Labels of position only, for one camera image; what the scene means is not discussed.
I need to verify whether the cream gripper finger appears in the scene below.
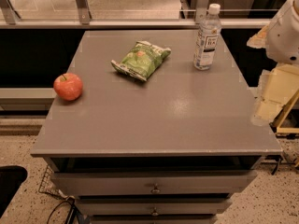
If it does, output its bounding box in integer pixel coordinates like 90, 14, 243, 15
251, 63, 299, 126
247, 25, 268, 49

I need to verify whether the clear plastic water bottle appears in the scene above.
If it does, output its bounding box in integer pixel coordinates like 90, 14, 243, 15
193, 4, 221, 71

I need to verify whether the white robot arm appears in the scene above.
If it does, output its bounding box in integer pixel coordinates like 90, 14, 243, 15
247, 0, 299, 126

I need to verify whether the red apple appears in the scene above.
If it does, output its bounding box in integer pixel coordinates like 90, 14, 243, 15
53, 73, 83, 101

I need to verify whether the yellow wooden stand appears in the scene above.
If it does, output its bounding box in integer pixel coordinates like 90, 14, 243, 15
273, 90, 299, 134

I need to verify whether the green chip bag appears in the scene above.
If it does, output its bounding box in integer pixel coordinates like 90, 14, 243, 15
111, 41, 171, 82

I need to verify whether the grey drawer cabinet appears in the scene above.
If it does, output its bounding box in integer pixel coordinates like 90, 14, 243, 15
32, 30, 281, 224

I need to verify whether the top drawer metal knob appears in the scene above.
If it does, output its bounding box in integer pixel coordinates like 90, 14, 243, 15
151, 184, 161, 194

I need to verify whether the drawer metal knob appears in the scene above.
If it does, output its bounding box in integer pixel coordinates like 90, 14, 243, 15
151, 207, 160, 217
151, 184, 161, 194

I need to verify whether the black chair seat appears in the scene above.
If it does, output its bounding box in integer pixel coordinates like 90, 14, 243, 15
0, 165, 27, 217

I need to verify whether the metal railing frame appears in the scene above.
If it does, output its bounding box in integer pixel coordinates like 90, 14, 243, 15
0, 0, 286, 29

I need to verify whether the black cable on floor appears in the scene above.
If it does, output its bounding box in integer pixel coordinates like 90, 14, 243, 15
46, 197, 82, 224

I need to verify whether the wire mesh basket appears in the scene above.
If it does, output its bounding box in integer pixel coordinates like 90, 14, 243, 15
38, 165, 64, 200

